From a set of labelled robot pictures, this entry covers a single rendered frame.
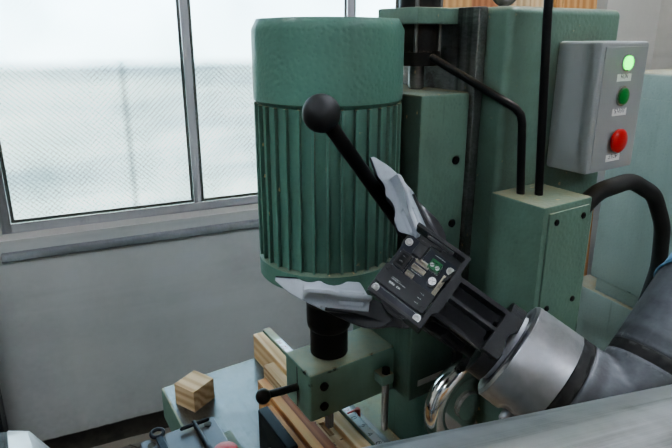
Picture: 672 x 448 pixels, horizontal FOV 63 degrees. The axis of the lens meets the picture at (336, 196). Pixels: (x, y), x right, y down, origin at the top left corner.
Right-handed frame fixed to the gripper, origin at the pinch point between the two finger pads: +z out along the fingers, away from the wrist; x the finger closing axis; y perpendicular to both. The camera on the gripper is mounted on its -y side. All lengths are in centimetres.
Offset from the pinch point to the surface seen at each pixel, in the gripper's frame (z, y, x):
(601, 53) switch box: -12.0, -7.3, -35.9
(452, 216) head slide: -8.5, -18.4, -12.6
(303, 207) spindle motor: 4.1, -5.9, -0.3
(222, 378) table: 9, -48, 28
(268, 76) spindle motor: 14.2, 0.9, -8.5
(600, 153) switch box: -18.8, -14.9, -29.1
